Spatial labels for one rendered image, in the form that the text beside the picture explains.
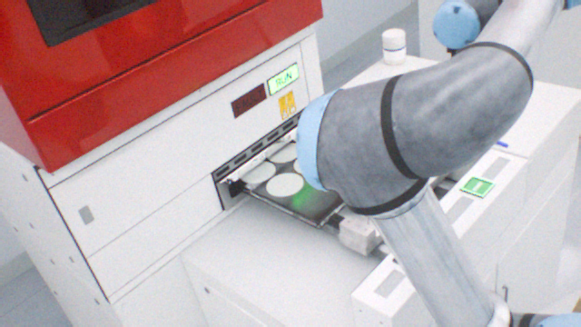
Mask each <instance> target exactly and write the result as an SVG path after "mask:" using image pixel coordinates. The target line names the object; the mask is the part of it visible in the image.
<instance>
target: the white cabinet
mask: <svg viewBox="0 0 581 327"><path fill-rule="evenodd" d="M578 142H579V139H578V138H577V139H576V141H575V142H574V143H573V145H572V147H571V148H569V149H568V150H567V152H566V153H565V154H564V156H563V157H562V159H561V160H560V162H558V163H557V164H556V165H555V167H554V168H553V169H552V170H551V173H550V174H549V175H547V177H546V178H545V179H544V180H543V182H542V183H541V184H540V185H539V187H538V188H537V189H536V190H535V191H534V192H533V193H532V194H531V196H530V197H529V199H528V200H527V202H526V203H525V207H523V208H522V209H521V211H520V213H519V214H518V215H517V217H516V218H515V219H514V221H513V222H511V223H510V224H509V226H508V228H507V229H506V230H505V231H504V232H503V233H502V234H501V236H500V237H498V238H497V241H496V242H495V243H494V244H493V246H492V247H491V248H490V249H489V251H488V252H487V253H486V254H485V256H484V257H483V258H482V259H481V261H480V262H479V263H478V265H477V266H476V268H475V269H476V271H477V272H478V275H479V277H480V279H481V282H483V284H484V286H486V288H487V289H489V290H491V291H494V292H495V293H497V294H499V295H500V296H501V297H502V298H503V299H504V300H505V302H506V303H507V307H509V309H510V311H511V312H532V313H536V312H538V311H540V310H542V309H545V308H546V307H548V306H549V305H551V304H553V298H554V292H555V286H556V281H557V275H558V269H559V262H560V256H561V251H562V244H563V239H564V232H565V226H566V215H567V208H568V203H569V196H571V190H572V183H573V178H574V172H575V166H576V154H577V148H578ZM181 258H182V257H181ZM182 262H183V265H184V267H186V271H187V273H188V275H189V277H190V280H191V282H192V287H193V289H194V291H195V294H196V297H197V300H198V302H199V304H200V305H201V307H202V311H203V314H204V316H205V319H206V321H207V324H208V326H209V327H285V326H283V325H281V323H279V322H277V321H276V320H274V319H273V318H271V317H270V316H269V315H267V314H265V313H264V312H262V311H261V309H259V308H258V307H256V306H255V305H252V304H251V303H249V302H247V301H246V300H244V299H243V298H242V297H241V296H240V295H238V294H237V293H235V292H233V291H232V290H230V289H229V288H227V287H225V286H223V285H222V284H221V283H220V282H218V281H217V280H216V279H214V278H213V277H211V276H210V275H208V274H207V273H205V272H203V271H202V270H200V268H198V267H196V266H195V265H193V264H192V263H190V262H188V261H187V260H185V259H183V258H182Z"/></svg>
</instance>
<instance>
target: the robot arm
mask: <svg viewBox="0 0 581 327"><path fill-rule="evenodd" d="M578 5H581V0H446V1H445V2H444V3H442V4H441V5H440V6H439V7H438V11H437V13H436V15H435V17H434V19H433V32H434V36H435V37H436V39H437V40H438V41H439V42H440V43H441V44H442V45H444V46H446V47H447V53H451V58H450V59H448V60H446V62H443V63H439V64H434V65H431V66H428V67H424V68H419V69H416V70H413V71H409V72H406V73H405V74H400V75H396V76H391V77H388V78H384V79H381V80H377V81H373V82H369V83H365V84H359V86H355V87H351V88H347V89H343V88H342V89H336V90H334V91H333V92H331V93H330V94H325V95H322V96H319V97H317V98H315V100H313V101H312V102H311V103H310V104H308V105H307V106H306V107H305V109H304V110H303V112H302V115H301V117H300V120H299V123H298V129H297V143H296V144H295V151H297V158H298V162H299V166H300V169H301V172H302V174H303V176H304V178H305V179H306V181H307V182H308V183H310V185H311V186H312V187H314V188H315V189H317V190H322V191H325V192H330V191H333V190H336V191H337V192H338V193H340V195H341V197H342V200H343V201H344V202H345V204H346V205H347V206H348V208H349V209H350V210H351V211H352V212H353V213H354V214H356V215H357V216H361V217H369V218H370V220H371V221H372V222H373V224H374V225H375V227H376V230H377V231H378V233H379V235H381V236H382V238H383V240H384V241H385V244H386V245H387V246H388V247H389V250H390V251H391V253H392V254H393V257H395V258H396V260H397V262H398V263H399V265H400V267H401V268H402V271H403V272H404V273H405V275H406V276H407V278H409V280H410V283H411V284H412V286H413V287H414V289H415V290H416V292H417V294H418V295H419V298H421V300H422V301H423V302H424V304H425V305H426V307H427V308H428V312H429V313H430V315H431V316H433V318H431V321H430V325H429V327H581V313H566V312H562V314H558V315H554V314H553V313H532V312H511V311H510V309H509V307H507V303H506V302H505V300H504V299H503V298H502V297H501V296H500V295H499V294H497V293H495V292H494V291H491V290H489V289H487V288H486V286H484V284H483V282H481V279H480V277H479V275H478V272H477V271H476V269H475V266H474V264H472V262H471V261H470V260H469V258H468V255H467V252H466V250H465V248H464V247H463V245H462V243H460V241H459V238H458V237H457V235H456V233H455V231H454V229H453V227H452V225H451V223H450V221H449V220H448V218H447V216H446V215H445V214H444V211H443V209H442V207H441V205H440V203H439V202H438V198H437V196H435V194H434V193H433V192H432V190H431V188H430V186H429V181H430V179H431V177H438V176H441V175H444V174H447V173H453V172H455V170H457V169H458V168H460V167H463V166H465V165H467V164H469V163H471V162H472V161H474V160H476V159H478V157H479V156H480V155H481V154H483V153H484V152H485V151H486V150H488V149H490V148H491V147H492V146H493V145H495V144H496V142H497V141H498V140H500V139H501V138H502V137H503V136H504V135H505V134H506V133H507V132H508V131H509V129H510V128H511V126H513V125H514V124H515V123H516V122H517V120H518V119H519V116H520V115H521V114H522V113H524V111H525V109H526V107H527V103H528V101H529V99H530V97H531V94H532V90H533V85H535V79H533V74H532V70H534V68H535V66H536V63H537V60H538V58H539V56H540V55H541V51H542V49H543V47H545V45H546V43H547V39H548V37H549V36H550V34H551V32H552V30H553V27H554V26H555V24H556V21H557V19H558V17H559V15H560V13H561V11H565V10H566V11H569V10H570V9H571V8H575V6H578Z"/></svg>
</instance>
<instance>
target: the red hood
mask: <svg viewBox="0 0 581 327"><path fill-rule="evenodd" d="M322 18H324V13H322V6H321V0H0V141H1V142H3V143H4V144H7V146H9V147H10V148H11V149H13V150H14V151H17V152H18V153H20V154H21V155H22V156H24V157H26V159H27V160H29V161H30V162H32V163H33V164H35V165H38V166H39V167H41V168H42V169H43V170H44V171H45V172H46V173H49V174H52V173H54V172H56V170H58V169H60V168H62V167H64V166H65V165H67V164H69V163H71V162H73V161H75V160H77V159H78V158H80V156H82V155H85V154H87V153H89V152H91V151H92V150H93V149H96V148H97V147H99V146H101V145H103V143H105V142H108V141H110V140H111V139H113V138H114V137H116V136H117V135H120V134H123V133H124V132H126V131H128V130H129V128H131V127H134V126H136V125H137V124H139V123H141V122H142V121H145V120H147V119H149V118H150V117H152V116H153V115H154V114H156V113H159V112H160V111H161V110H163V109H165V108H167V107H168V106H170V105H173V104H175V103H177V102H179V100H181V99H182V98H183V97H186V96H188V95H189V94H192V93H194V92H195V91H197V90H200V89H201V88H203V87H204V86H205V85H207V84H208V83H210V82H213V81H214V80H216V79H218V78H220V77H221V76H223V75H225V74H227V73H229V72H230V71H231V70H232V69H234V68H236V67H238V66H239V65H242V64H245V63H246V62H248V61H250V60H251V59H252V58H253V57H255V56H257V55H259V54H261V53H263V52H264V51H266V50H269V49H271V48H272V47H273V46H275V45H277V44H278V43H279V42H281V41H284V40H285V39H287V38H289V37H291V36H292V35H295V34H297V33H298V32H300V30H302V29H303V28H305V27H307V26H309V25H312V24H314V23H316V22H317V21H319V20H320V19H322Z"/></svg>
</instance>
